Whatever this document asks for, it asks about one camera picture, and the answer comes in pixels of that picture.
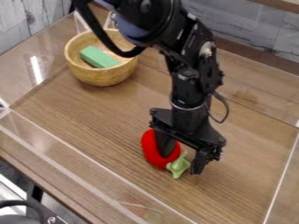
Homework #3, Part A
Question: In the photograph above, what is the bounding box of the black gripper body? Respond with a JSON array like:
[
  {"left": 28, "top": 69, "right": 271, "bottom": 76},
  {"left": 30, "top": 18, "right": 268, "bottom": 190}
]
[{"left": 149, "top": 106, "right": 227, "bottom": 161}]

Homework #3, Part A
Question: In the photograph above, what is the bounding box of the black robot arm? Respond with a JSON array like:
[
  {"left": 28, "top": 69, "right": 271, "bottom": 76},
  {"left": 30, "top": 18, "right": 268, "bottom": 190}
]
[{"left": 72, "top": 0, "right": 227, "bottom": 174}]

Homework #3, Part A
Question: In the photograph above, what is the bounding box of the brown wooden bowl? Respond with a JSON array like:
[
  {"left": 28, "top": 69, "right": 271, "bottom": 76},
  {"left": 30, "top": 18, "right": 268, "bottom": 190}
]
[{"left": 64, "top": 31, "right": 137, "bottom": 87}]

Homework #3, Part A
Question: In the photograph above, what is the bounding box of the black table leg bracket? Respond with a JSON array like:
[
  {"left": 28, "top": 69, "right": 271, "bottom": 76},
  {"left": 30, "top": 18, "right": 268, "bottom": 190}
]
[{"left": 25, "top": 182, "right": 72, "bottom": 224}]

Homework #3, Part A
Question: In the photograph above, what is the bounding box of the red plush radish toy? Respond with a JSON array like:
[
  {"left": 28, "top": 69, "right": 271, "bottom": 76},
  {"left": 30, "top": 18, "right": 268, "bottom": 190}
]
[{"left": 140, "top": 129, "right": 191, "bottom": 179}]

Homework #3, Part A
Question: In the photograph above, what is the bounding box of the clear acrylic tray wall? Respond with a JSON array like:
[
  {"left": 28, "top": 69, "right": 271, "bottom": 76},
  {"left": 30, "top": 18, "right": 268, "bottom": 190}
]
[{"left": 0, "top": 17, "right": 299, "bottom": 224}]

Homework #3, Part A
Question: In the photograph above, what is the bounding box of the black cable under table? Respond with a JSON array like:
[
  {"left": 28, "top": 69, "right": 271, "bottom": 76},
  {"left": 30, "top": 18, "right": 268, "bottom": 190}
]
[{"left": 0, "top": 199, "right": 50, "bottom": 224}]

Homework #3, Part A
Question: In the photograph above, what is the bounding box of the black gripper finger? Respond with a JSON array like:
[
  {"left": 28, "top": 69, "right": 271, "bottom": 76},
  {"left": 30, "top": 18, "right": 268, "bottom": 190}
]
[
  {"left": 153, "top": 130, "right": 174, "bottom": 158},
  {"left": 191, "top": 150, "right": 208, "bottom": 175}
]

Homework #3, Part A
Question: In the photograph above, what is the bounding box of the green rectangular block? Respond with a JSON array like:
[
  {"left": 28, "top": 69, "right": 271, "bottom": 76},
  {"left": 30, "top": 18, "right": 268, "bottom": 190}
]
[{"left": 78, "top": 45, "right": 120, "bottom": 68}]

